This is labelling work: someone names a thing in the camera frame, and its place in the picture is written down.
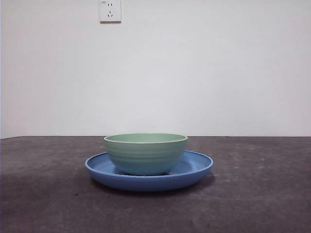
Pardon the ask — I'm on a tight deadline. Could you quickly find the green ribbed bowl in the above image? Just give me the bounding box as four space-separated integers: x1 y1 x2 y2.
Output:
104 133 189 176

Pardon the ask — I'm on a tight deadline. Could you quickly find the white wall socket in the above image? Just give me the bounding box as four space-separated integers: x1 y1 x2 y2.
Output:
100 0 122 24

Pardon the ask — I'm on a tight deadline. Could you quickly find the blue round plate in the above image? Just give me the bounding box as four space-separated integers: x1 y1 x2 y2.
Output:
85 150 214 193

